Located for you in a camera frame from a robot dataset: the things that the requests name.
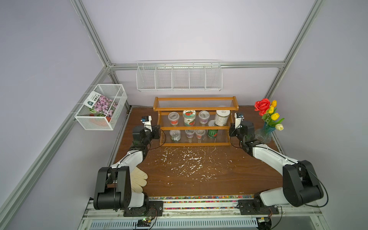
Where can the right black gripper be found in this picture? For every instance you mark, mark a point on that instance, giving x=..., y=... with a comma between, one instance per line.
x=232, y=131

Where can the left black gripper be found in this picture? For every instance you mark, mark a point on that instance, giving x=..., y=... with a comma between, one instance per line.
x=155, y=132

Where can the clear jar silver lid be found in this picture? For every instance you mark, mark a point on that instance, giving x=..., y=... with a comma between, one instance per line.
x=175, y=135

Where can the clear jar red label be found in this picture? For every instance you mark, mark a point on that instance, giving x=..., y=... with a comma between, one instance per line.
x=174, y=118

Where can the wooden two-tier shelf rack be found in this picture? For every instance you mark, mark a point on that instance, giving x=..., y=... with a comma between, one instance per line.
x=164, y=106

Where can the clear jar purple label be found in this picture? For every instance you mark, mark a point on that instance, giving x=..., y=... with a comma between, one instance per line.
x=203, y=117

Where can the strawberry lid seed jar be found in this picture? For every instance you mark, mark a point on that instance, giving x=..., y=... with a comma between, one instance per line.
x=189, y=117

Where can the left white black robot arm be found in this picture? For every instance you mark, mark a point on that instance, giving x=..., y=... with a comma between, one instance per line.
x=113, y=188

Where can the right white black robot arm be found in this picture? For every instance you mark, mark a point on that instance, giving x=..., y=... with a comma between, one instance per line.
x=300, y=184

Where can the watermelon print jar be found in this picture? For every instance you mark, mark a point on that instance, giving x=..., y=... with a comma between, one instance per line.
x=212, y=132

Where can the small clear jar red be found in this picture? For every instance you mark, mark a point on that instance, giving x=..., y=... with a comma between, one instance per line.
x=199, y=133

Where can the small clear jar purple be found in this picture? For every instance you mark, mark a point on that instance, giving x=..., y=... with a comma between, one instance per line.
x=190, y=133

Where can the purple flower seed packet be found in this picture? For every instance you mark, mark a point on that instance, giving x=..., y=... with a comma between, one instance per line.
x=100, y=105

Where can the glass vase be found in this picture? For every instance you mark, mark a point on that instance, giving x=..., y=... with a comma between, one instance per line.
x=264, y=134

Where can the red rose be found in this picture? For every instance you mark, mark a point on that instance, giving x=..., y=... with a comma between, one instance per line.
x=262, y=106

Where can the yellow tulips bunch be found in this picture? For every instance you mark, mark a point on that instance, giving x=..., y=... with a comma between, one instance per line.
x=271, y=118

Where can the cream work glove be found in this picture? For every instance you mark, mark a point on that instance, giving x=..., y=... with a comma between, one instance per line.
x=138, y=180

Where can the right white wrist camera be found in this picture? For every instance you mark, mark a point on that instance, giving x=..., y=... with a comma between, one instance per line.
x=238, y=120

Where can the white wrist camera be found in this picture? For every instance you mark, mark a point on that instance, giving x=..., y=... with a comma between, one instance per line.
x=146, y=120
x=238, y=120

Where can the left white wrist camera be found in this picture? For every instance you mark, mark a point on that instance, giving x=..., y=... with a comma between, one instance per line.
x=146, y=120

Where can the white wire basket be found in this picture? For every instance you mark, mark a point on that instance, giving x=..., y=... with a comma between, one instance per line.
x=90, y=121

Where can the white wire wall shelf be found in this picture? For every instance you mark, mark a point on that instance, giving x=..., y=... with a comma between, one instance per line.
x=179, y=75

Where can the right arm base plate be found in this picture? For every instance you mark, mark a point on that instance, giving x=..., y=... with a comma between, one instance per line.
x=256, y=207

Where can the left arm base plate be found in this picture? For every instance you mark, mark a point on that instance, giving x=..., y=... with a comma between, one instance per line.
x=143, y=208

